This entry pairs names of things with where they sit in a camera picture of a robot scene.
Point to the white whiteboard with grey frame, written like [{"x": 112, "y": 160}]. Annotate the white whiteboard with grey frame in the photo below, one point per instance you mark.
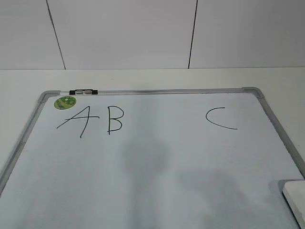
[{"x": 167, "y": 159}]

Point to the white rectangular board eraser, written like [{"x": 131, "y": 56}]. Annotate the white rectangular board eraser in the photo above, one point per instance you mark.
[{"x": 294, "y": 193}]

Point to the round green magnet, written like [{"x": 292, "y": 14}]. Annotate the round green magnet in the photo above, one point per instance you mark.
[{"x": 65, "y": 102}]

